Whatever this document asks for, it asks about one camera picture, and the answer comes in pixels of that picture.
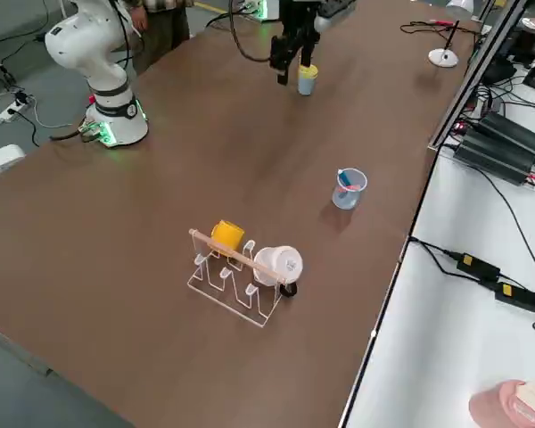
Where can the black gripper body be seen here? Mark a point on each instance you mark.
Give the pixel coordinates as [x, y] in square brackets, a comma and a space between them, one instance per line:
[298, 20]

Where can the blue plastic cup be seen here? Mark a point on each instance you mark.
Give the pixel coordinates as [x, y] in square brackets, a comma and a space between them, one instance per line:
[305, 87]

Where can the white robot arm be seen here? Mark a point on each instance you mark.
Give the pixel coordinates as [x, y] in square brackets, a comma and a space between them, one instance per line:
[267, 9]
[98, 53]

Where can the person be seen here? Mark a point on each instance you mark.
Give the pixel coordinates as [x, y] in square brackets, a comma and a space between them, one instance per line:
[165, 35]

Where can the blue stick white cap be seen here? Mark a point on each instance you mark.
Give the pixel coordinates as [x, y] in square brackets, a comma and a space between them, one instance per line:
[345, 178]

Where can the pink marker pen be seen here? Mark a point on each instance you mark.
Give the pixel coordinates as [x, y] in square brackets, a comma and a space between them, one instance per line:
[439, 21]

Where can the white desk lamp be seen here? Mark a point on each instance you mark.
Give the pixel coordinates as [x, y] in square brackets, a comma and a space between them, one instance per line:
[443, 58]

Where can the orange stick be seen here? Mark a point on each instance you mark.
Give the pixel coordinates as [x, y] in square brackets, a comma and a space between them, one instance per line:
[354, 186]

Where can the clear blue measuring beaker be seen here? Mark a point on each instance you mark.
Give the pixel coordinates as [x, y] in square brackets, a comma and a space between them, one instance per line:
[345, 200]

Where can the orange mug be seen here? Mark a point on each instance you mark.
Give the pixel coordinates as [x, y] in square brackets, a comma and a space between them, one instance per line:
[227, 234]

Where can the clear mug rack wooden rod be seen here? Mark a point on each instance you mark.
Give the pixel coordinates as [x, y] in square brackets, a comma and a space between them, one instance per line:
[232, 252]

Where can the white mug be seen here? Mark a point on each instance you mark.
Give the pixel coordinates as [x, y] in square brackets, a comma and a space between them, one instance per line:
[278, 263]

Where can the black power supply unit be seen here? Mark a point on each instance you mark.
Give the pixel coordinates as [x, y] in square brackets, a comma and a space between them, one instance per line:
[517, 131]
[495, 158]

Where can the small black round object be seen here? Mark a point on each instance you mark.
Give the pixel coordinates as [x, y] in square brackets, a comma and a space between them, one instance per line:
[290, 292]

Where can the black adapter yellow label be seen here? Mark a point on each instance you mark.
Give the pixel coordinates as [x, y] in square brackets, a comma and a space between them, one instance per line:
[517, 296]
[477, 266]

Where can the white power strip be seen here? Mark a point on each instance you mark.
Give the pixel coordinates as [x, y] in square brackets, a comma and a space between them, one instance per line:
[13, 111]

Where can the white box yellow label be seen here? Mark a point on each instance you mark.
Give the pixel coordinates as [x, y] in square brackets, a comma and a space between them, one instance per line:
[2, 162]

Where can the pink round object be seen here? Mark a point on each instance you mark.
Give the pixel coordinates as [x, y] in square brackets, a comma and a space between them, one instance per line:
[495, 405]

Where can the aluminium frame post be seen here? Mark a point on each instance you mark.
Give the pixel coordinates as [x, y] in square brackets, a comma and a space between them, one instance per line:
[474, 76]

